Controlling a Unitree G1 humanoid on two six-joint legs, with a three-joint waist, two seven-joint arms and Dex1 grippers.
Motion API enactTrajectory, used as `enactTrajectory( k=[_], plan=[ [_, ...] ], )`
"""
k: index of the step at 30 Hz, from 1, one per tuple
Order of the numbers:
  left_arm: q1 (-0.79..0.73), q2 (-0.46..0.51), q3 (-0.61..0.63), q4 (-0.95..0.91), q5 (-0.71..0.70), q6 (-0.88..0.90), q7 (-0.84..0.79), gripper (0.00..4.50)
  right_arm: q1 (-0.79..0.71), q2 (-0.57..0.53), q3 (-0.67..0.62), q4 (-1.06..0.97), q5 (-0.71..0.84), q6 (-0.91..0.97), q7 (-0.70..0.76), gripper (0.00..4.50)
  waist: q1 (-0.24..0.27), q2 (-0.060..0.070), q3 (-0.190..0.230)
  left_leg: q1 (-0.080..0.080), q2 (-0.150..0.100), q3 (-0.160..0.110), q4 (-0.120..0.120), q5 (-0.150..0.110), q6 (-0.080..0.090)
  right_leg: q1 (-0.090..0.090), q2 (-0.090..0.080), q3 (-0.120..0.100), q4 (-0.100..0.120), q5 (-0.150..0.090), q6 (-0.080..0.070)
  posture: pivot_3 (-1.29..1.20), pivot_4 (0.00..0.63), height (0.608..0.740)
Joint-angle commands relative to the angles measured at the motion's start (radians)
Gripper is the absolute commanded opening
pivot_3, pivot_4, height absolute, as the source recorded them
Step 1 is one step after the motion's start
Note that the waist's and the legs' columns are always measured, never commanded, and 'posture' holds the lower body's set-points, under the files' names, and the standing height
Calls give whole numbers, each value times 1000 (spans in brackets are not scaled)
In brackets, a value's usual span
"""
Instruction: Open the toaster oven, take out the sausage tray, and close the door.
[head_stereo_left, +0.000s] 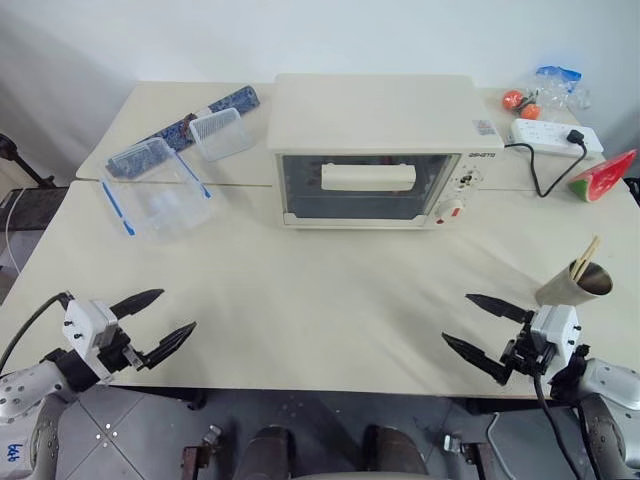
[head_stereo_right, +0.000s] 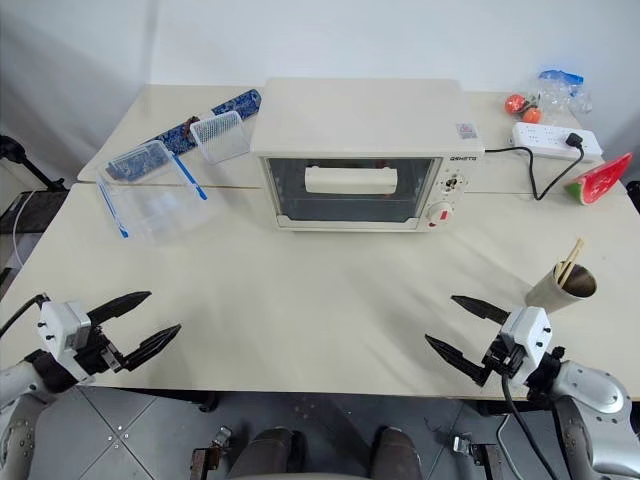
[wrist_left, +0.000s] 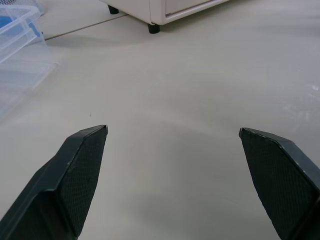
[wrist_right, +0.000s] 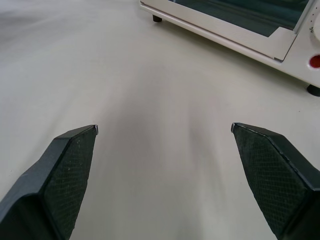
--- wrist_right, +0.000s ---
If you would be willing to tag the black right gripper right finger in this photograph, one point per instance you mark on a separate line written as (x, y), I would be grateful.
(275, 180)

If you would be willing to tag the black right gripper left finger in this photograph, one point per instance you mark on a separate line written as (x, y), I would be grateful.
(52, 185)

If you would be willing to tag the white toaster oven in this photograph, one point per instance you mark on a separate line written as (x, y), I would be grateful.
(303, 75)

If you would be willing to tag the white oven glass door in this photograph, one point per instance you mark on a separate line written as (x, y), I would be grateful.
(240, 27)

